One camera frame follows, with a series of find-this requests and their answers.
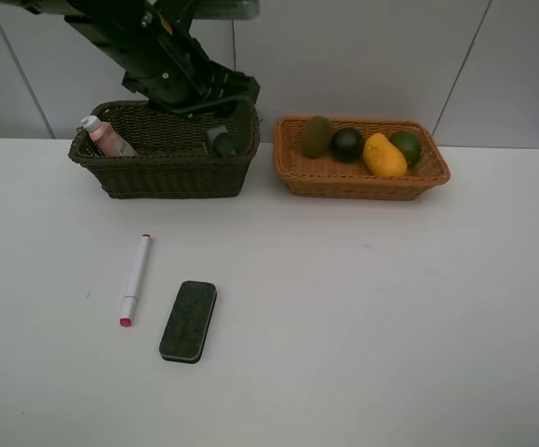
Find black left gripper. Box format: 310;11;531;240
122;51;260;152

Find dark green square bottle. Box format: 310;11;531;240
206;125;238;158

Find brown kiwi fruit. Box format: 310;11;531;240
300;115;333;158

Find dark mangosteen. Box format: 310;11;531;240
330;128;364;163

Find pink bottle white cap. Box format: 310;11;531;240
81;115;139;157

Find yellow mango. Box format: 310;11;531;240
363;133;408;178

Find green lime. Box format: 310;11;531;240
389;130;422;167

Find white marker pink caps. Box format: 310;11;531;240
119;234;152;327

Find dark felt board eraser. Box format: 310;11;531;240
158;280;217;364

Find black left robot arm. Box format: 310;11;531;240
10;0;260;137

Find dark brown wicker basket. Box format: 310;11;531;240
69;101;260;199

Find orange wicker basket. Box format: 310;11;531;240
273;116;451;200

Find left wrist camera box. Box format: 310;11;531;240
194;0;260;20

